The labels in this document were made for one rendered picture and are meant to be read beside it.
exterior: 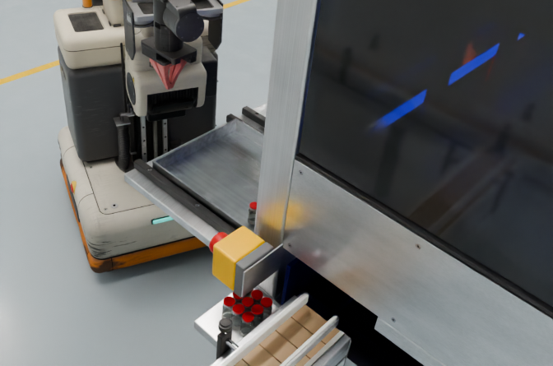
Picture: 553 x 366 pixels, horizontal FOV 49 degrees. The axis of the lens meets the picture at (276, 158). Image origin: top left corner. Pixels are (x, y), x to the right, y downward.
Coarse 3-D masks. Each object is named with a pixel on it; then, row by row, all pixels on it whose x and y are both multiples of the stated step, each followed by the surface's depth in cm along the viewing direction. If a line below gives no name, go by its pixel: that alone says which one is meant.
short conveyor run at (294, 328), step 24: (288, 312) 97; (312, 312) 102; (264, 336) 94; (288, 336) 98; (312, 336) 93; (336, 336) 98; (216, 360) 93; (240, 360) 93; (264, 360) 94; (288, 360) 90; (312, 360) 94; (336, 360) 98
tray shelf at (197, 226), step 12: (264, 108) 160; (252, 120) 155; (132, 180) 132; (144, 180) 132; (144, 192) 130; (156, 192) 130; (156, 204) 129; (168, 204) 127; (180, 204) 127; (180, 216) 124; (192, 216) 125; (192, 228) 123; (204, 228) 122; (204, 240) 121
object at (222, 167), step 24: (192, 144) 140; (216, 144) 145; (240, 144) 146; (168, 168) 136; (192, 168) 137; (216, 168) 138; (240, 168) 139; (192, 192) 127; (216, 192) 131; (240, 192) 132; (240, 216) 126
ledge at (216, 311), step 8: (232, 296) 109; (216, 304) 108; (272, 304) 109; (208, 312) 106; (216, 312) 106; (272, 312) 108; (200, 320) 105; (208, 320) 105; (216, 320) 105; (200, 328) 104; (208, 328) 103; (216, 328) 104; (232, 328) 104; (208, 336) 103; (216, 336) 102; (232, 336) 103; (240, 336) 103; (216, 344) 102
